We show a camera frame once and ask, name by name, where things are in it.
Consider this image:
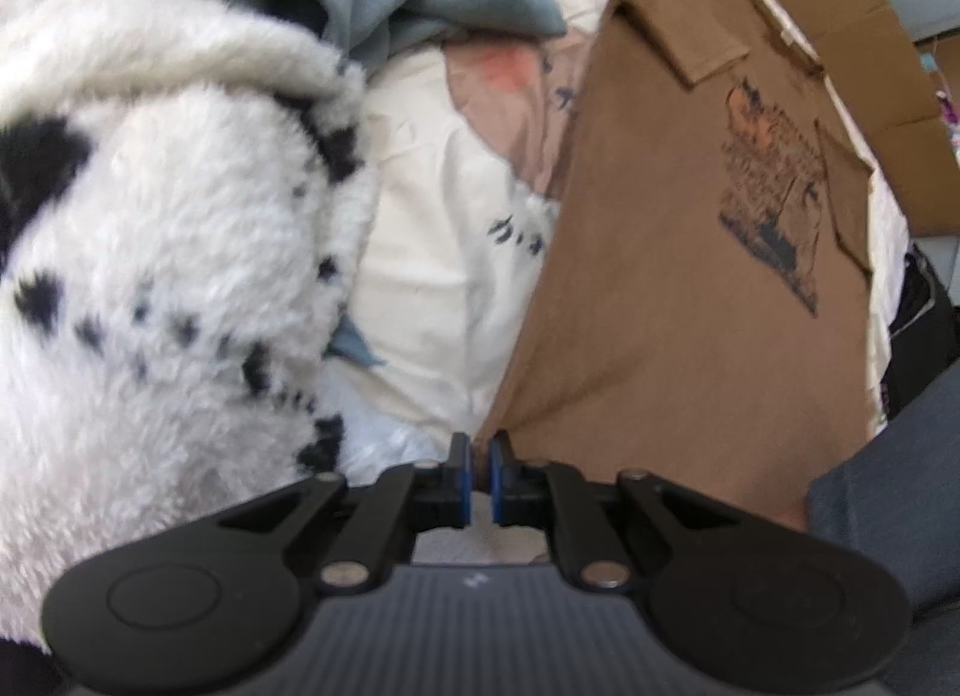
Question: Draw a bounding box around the brown printed t-shirt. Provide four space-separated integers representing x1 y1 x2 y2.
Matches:
485 0 872 512

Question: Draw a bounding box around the cream printed bed sheet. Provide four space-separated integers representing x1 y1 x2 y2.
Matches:
317 0 913 566

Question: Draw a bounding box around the dark grey pillow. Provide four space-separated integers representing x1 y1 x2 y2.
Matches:
805 366 958 611

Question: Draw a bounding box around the white black spotted plush blanket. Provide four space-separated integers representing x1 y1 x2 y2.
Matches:
0 0 445 661

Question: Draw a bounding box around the black patterned garment at right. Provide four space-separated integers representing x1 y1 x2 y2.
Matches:
880 244 958 421

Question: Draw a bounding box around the colourful plastic package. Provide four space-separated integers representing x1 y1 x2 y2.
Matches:
918 31 960 155

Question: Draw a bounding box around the brown cardboard sheet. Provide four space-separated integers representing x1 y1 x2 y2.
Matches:
777 0 958 238

